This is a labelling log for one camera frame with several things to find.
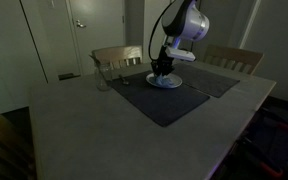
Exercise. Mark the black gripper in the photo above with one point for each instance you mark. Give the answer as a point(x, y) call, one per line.
point(163, 63)

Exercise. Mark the blue microfiber towel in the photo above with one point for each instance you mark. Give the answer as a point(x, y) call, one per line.
point(162, 81)

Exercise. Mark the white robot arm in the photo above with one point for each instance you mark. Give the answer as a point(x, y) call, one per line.
point(180, 20)

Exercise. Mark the white round plate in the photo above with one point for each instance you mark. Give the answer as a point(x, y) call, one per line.
point(176, 81)

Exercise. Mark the dark placemat under plate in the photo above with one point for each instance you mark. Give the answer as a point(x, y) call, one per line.
point(162, 106)

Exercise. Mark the dark placemat beside plate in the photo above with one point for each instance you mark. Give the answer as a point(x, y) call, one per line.
point(205, 81)

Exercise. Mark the metal spoon on placemat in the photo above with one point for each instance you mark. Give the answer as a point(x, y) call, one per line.
point(124, 81)

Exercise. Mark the wooden chair near jar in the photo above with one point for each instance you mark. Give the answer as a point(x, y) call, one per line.
point(119, 56)

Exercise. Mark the clear glass jar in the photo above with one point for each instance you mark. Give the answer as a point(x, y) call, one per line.
point(103, 76)

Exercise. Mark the wooden chair far side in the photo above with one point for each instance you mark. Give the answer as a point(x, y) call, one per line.
point(240, 60)

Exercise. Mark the black orange clamp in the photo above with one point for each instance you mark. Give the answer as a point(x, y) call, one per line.
point(254, 154)

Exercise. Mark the wooden chair foreground left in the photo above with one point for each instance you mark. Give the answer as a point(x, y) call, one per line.
point(17, 158)

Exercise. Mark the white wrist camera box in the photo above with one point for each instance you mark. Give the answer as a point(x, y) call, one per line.
point(180, 54)

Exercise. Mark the silver door handle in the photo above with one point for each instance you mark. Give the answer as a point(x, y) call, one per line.
point(79, 24)

